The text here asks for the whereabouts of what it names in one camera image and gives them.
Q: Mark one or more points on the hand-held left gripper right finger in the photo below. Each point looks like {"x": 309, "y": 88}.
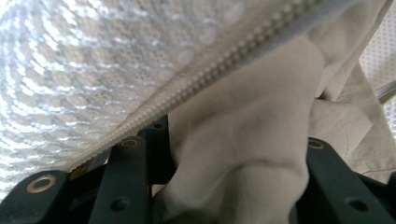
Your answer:
{"x": 336, "y": 199}

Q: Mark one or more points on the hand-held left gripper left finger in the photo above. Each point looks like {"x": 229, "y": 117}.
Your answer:
{"x": 124, "y": 180}

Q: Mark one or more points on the off-white cloth garment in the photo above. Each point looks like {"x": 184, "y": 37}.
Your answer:
{"x": 243, "y": 140}

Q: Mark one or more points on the white mesh laundry bag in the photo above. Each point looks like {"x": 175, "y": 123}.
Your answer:
{"x": 77, "y": 68}

